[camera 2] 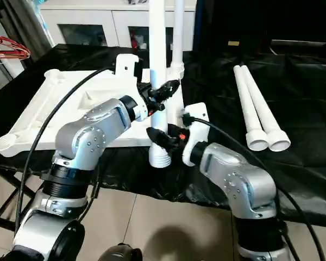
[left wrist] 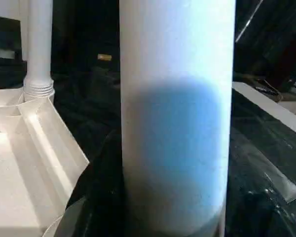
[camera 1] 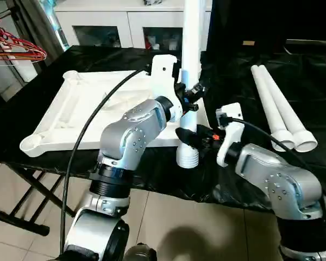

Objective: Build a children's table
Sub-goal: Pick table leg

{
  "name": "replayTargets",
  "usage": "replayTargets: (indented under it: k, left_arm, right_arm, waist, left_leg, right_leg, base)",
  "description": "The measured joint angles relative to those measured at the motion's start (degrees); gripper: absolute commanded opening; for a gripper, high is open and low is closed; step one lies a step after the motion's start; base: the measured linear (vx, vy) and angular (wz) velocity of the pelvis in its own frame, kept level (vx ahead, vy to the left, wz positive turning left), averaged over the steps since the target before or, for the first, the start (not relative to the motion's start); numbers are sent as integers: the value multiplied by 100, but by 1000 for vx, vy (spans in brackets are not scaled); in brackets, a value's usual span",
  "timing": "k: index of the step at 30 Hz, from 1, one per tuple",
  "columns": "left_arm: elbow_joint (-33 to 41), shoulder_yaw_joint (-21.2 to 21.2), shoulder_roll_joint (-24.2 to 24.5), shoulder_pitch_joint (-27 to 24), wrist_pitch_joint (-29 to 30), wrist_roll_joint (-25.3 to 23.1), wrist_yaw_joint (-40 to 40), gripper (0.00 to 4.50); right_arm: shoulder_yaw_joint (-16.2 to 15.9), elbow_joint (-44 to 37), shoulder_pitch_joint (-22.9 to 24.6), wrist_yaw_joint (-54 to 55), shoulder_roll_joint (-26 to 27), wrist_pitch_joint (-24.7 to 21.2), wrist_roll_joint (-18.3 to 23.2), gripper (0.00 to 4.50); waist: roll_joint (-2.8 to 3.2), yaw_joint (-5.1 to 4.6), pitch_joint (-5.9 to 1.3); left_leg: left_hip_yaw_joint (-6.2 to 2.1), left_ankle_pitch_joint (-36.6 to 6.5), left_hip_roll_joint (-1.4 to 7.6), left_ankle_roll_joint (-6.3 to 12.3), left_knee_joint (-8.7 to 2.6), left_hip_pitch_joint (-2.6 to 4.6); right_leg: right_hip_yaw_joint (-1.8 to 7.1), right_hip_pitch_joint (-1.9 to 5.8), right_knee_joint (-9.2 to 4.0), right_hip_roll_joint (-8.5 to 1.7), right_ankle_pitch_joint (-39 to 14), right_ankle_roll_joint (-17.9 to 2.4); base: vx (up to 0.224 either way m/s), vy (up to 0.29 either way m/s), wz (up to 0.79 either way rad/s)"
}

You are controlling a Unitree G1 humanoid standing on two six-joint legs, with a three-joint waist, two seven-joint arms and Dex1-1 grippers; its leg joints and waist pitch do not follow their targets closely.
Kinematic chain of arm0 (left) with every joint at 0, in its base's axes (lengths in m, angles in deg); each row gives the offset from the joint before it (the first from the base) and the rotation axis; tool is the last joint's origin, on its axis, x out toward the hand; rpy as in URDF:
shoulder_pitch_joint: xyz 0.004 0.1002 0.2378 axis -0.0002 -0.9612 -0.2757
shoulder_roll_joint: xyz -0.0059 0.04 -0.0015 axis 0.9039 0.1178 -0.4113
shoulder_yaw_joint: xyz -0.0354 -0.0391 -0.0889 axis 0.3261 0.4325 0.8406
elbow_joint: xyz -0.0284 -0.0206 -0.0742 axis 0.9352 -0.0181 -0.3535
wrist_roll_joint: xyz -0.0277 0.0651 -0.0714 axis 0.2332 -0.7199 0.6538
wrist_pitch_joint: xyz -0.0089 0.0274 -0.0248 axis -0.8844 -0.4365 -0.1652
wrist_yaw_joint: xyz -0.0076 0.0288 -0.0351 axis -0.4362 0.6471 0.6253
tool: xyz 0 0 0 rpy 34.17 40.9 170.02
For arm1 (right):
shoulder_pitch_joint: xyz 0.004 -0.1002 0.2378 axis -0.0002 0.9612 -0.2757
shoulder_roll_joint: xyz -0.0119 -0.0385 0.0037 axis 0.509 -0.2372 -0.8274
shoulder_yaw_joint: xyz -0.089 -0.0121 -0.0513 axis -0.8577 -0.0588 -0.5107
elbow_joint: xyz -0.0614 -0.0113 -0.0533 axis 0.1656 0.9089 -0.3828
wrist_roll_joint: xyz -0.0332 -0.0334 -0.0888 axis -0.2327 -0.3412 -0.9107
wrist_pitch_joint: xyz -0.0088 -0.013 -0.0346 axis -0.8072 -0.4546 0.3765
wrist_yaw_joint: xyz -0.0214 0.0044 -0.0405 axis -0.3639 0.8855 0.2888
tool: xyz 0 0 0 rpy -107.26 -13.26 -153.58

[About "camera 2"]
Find grey curtain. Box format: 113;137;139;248
2;0;55;55

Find white cabinet with glass doors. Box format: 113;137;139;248
39;2;196;52

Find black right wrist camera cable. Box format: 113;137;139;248
183;115;326;261

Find red wire hangers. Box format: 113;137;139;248
0;29;30;60

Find black folding table frame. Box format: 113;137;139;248
0;165;30;226

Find white plastic table top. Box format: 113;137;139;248
0;64;185;158

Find black plastic mat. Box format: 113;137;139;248
0;43;326;229

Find small white box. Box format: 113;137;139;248
2;55;25;79

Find white plastic table leg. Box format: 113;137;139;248
239;65;291;152
170;0;186;79
148;0;172;169
233;65;269;152

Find large black box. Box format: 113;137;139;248
192;0;272;55

